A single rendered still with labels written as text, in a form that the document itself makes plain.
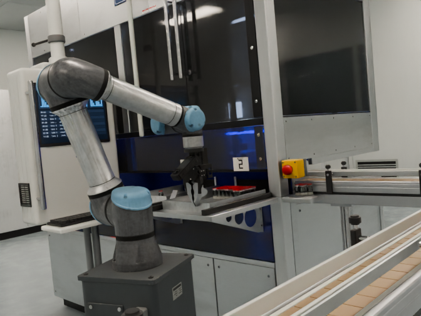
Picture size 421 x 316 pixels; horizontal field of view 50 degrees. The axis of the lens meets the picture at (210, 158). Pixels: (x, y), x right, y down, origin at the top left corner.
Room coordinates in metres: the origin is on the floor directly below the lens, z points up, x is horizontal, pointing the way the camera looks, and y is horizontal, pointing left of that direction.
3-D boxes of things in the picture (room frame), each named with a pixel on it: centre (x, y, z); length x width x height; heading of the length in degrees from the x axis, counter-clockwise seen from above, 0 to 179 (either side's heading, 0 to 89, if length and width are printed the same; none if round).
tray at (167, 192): (2.11, 0.18, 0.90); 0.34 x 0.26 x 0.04; 137
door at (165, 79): (2.32, 0.25, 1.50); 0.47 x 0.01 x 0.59; 47
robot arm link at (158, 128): (1.57, 0.13, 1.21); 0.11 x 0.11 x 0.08; 37
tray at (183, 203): (1.81, 0.00, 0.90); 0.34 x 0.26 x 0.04; 137
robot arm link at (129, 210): (1.34, 0.25, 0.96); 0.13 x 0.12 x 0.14; 37
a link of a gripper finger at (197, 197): (1.64, 0.04, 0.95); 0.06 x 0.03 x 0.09; 137
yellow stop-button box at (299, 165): (1.79, -0.33, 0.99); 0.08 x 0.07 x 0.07; 137
